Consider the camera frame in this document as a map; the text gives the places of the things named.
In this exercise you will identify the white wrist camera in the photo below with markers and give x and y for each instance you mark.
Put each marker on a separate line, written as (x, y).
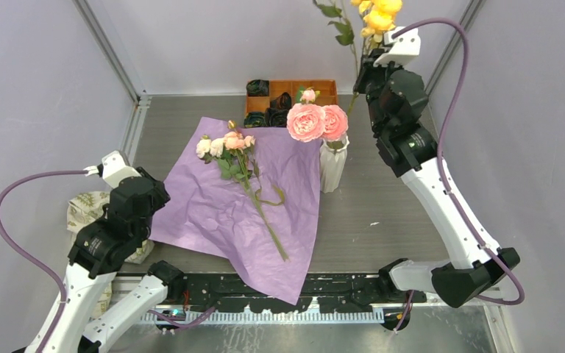
(401, 49)
(113, 169)

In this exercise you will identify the large pink rose stem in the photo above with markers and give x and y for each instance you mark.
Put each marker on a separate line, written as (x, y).
(307, 121)

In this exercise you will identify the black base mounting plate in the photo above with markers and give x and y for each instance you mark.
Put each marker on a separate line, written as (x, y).
(334, 293)

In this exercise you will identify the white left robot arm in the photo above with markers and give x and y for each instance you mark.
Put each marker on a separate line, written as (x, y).
(94, 260)

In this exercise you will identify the orange compartment tray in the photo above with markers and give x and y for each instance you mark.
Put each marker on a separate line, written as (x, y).
(327, 89)

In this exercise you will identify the patterned cream cloth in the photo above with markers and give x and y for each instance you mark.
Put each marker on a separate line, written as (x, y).
(84, 209)

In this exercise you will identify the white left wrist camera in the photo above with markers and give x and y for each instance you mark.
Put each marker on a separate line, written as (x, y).
(113, 169)

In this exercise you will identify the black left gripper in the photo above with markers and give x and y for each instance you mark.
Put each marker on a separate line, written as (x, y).
(162, 195)

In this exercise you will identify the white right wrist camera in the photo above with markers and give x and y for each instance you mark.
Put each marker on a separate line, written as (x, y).
(401, 49)

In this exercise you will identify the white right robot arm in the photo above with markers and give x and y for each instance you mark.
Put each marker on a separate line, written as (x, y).
(476, 261)

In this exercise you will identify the purple wrapping paper sheet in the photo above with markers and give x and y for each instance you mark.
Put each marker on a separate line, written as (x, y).
(271, 249)

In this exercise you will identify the small pale pink rose stem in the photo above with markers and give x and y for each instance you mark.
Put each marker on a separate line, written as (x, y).
(234, 154)

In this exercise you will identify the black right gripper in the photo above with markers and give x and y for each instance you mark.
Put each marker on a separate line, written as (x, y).
(368, 69)

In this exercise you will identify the yellow flower stem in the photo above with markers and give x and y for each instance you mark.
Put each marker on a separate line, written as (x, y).
(378, 17)

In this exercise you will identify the white ribbed ceramic vase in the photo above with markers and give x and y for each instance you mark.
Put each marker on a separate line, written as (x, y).
(332, 157)

